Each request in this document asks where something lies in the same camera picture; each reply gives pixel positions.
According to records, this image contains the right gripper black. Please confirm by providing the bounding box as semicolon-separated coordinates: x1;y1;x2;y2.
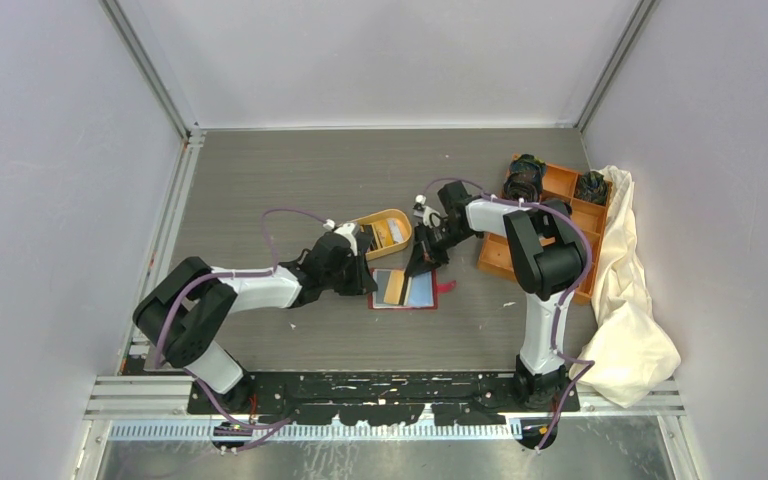
405;221;477;280

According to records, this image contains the red card holder wallet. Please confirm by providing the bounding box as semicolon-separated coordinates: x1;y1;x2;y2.
368;271;457;310

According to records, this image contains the black credit card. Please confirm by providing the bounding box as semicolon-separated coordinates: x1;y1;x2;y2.
373;269;391;304

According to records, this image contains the gold credit card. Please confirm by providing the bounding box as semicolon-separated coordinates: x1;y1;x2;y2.
383;270;405;306

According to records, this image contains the orange oval card tray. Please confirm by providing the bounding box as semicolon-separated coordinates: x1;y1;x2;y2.
354;209;413;260

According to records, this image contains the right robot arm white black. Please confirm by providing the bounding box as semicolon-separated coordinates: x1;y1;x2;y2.
404;180;592;411

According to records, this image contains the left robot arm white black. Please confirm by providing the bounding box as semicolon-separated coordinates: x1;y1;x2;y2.
132;224;377;413

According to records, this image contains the orange compartment organizer tray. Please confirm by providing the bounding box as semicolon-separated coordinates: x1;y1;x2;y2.
477;157;614;306

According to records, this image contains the rolled black belt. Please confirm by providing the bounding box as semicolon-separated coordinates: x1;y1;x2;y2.
502;172;543;203

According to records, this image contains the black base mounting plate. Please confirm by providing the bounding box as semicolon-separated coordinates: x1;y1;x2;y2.
225;371;559;426

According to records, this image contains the rolled dark patterned belt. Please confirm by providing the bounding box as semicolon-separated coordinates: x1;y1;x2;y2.
508;154;548;179

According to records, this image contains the rolled green dark belt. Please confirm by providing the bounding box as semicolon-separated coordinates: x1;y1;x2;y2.
573;170;610;206

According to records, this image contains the cream cloth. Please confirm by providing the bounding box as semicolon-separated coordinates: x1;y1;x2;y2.
579;165;681;408

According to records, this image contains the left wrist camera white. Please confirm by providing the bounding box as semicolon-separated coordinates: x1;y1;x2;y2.
323;219;360;256

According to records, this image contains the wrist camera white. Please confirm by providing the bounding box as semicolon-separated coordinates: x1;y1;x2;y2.
323;219;360;256
413;194;444;229

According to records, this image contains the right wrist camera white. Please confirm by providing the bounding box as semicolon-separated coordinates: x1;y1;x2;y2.
413;194;444;229

